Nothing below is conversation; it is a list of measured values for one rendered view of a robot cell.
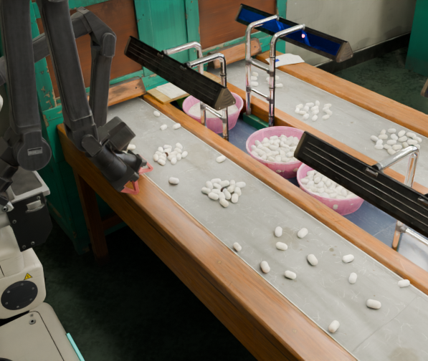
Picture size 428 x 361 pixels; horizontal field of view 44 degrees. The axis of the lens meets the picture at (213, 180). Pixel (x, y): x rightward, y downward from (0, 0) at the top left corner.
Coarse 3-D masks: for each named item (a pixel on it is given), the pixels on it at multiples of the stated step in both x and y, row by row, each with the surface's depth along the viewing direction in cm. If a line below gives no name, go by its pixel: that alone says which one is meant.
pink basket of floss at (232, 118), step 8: (192, 96) 241; (184, 104) 235; (192, 104) 241; (240, 104) 235; (200, 120) 225; (208, 120) 224; (216, 120) 224; (232, 120) 229; (208, 128) 228; (216, 128) 228
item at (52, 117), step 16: (144, 80) 243; (160, 80) 248; (48, 112) 221; (48, 128) 225; (64, 160) 240; (48, 176) 265; (64, 176) 244; (64, 192) 248; (48, 208) 290; (64, 208) 257; (80, 208) 258; (64, 224) 272; (80, 224) 262; (80, 240) 267
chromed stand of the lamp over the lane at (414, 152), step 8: (400, 152) 132; (408, 152) 133; (416, 152) 135; (384, 160) 130; (392, 160) 130; (416, 160) 137; (376, 168) 128; (384, 168) 129; (408, 168) 140; (416, 168) 139; (376, 176) 128; (408, 176) 141; (408, 184) 142; (424, 200) 119; (400, 224) 150; (400, 232) 152; (408, 232) 149; (400, 240) 154; (424, 240) 146; (392, 248) 156
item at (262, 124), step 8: (272, 16) 217; (280, 16) 220; (256, 24) 213; (304, 24) 208; (248, 32) 212; (280, 32) 202; (288, 32) 204; (248, 40) 214; (272, 40) 202; (248, 48) 216; (272, 48) 204; (248, 56) 218; (272, 56) 205; (248, 64) 220; (256, 64) 216; (272, 64) 207; (248, 72) 222; (272, 72) 209; (248, 80) 224; (272, 80) 211; (248, 88) 226; (272, 88) 213; (248, 96) 229; (264, 96) 220; (272, 96) 215; (248, 104) 231; (272, 104) 218; (248, 112) 234; (272, 112) 220; (248, 120) 235; (256, 120) 230; (264, 120) 230; (272, 120) 222; (256, 128) 232
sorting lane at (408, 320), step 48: (144, 144) 214; (192, 144) 212; (192, 192) 186; (240, 240) 165; (288, 240) 164; (336, 240) 163; (288, 288) 148; (336, 288) 147; (384, 288) 147; (336, 336) 135; (384, 336) 134
